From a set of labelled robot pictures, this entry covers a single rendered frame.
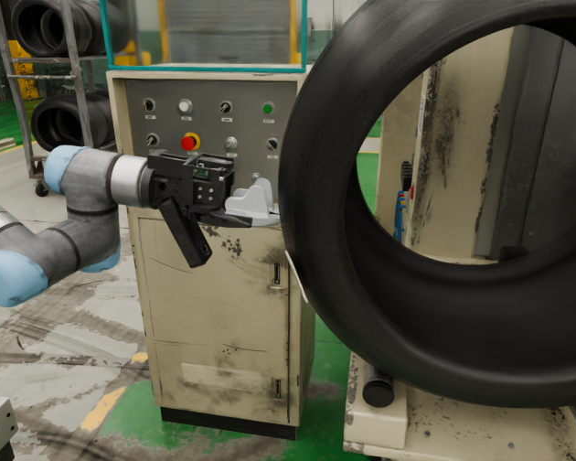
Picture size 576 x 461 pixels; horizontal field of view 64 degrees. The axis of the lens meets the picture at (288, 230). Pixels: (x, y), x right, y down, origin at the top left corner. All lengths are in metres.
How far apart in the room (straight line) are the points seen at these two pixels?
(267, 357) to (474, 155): 0.97
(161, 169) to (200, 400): 1.24
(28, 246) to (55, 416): 1.48
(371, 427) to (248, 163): 0.86
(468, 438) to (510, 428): 0.07
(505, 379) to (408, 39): 0.41
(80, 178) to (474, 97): 0.66
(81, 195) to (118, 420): 1.39
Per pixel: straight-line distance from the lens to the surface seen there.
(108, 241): 0.77
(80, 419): 2.08
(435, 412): 0.84
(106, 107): 4.75
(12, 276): 0.67
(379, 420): 0.73
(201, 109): 1.37
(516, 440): 0.84
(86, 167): 0.73
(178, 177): 0.68
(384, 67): 0.49
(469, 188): 0.95
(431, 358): 0.62
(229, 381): 1.70
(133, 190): 0.69
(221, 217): 0.65
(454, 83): 0.90
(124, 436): 1.96
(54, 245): 0.71
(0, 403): 1.16
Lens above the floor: 1.37
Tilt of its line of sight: 23 degrees down
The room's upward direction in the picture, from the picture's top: straight up
